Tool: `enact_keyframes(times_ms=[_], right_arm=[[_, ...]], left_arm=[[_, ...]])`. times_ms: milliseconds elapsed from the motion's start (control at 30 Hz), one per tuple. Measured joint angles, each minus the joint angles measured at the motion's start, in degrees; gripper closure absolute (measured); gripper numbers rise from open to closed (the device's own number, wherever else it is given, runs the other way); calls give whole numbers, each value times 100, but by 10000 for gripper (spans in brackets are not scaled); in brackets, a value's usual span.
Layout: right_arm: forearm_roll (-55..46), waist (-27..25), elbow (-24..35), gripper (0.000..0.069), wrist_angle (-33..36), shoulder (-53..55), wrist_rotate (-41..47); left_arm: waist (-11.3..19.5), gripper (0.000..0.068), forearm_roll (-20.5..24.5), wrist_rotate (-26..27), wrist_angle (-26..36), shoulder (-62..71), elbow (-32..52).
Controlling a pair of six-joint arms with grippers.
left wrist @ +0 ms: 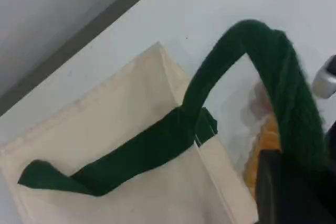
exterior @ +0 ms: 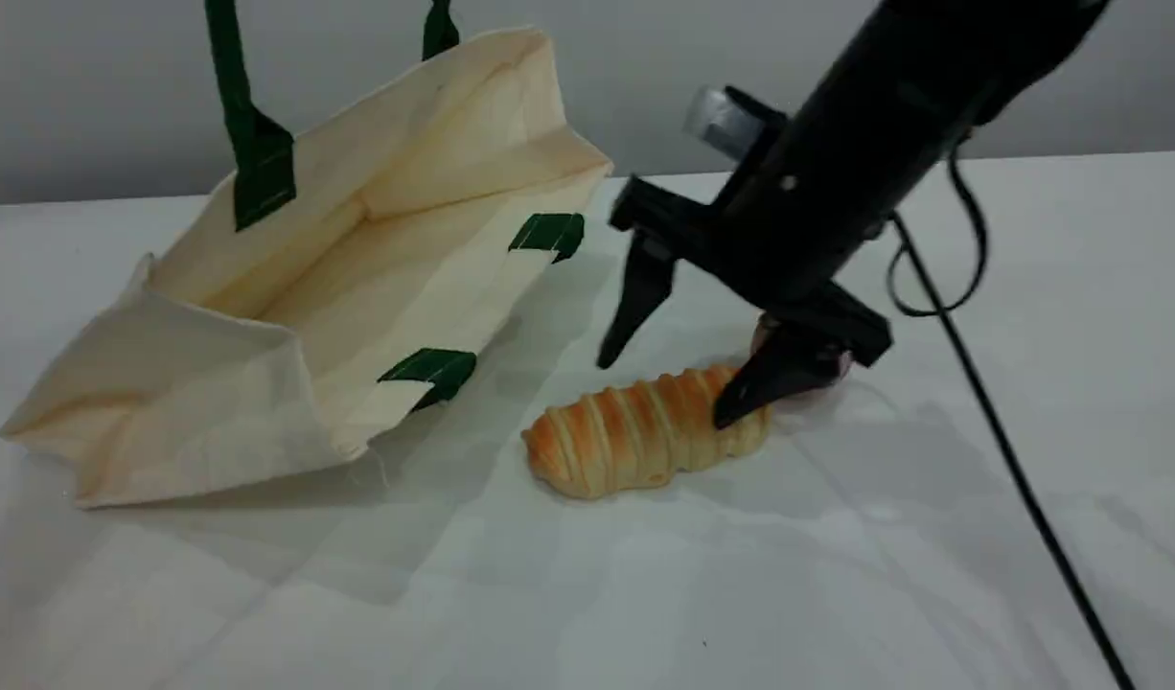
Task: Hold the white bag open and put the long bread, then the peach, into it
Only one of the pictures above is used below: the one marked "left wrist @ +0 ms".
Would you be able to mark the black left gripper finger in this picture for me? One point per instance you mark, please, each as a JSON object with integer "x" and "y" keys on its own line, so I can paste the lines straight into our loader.
{"x": 332, "y": 155}
{"x": 270, "y": 195}

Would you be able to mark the long ridged golden bread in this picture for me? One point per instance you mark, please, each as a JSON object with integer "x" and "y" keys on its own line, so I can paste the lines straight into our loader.
{"x": 269, "y": 137}

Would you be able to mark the pink peach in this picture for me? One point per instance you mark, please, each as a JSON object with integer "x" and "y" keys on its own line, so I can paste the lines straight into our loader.
{"x": 261, "y": 98}

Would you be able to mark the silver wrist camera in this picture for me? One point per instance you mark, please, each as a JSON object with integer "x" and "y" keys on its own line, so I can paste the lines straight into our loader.
{"x": 324, "y": 79}

